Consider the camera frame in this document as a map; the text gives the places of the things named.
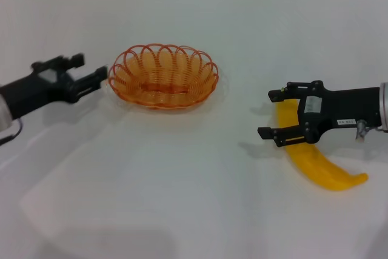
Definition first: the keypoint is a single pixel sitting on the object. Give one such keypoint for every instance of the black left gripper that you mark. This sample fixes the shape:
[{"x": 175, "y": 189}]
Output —
[{"x": 33, "y": 89}]

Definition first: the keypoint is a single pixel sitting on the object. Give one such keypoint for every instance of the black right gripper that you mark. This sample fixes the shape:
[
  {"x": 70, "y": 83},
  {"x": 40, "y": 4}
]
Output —
[{"x": 342, "y": 107}]

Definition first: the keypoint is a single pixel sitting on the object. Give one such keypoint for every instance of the yellow banana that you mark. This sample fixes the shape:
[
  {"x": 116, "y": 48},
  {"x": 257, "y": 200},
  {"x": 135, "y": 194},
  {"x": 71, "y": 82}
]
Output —
[{"x": 318, "y": 168}]

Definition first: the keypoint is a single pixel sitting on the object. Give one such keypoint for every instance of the orange woven plastic basket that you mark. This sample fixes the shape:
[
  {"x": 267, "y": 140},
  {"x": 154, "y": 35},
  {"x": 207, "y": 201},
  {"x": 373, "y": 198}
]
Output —
[{"x": 163, "y": 89}]

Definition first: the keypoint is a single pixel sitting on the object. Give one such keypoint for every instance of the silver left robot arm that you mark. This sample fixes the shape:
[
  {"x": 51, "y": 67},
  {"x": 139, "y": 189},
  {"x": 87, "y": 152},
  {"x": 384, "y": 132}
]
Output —
[{"x": 4, "y": 113}]

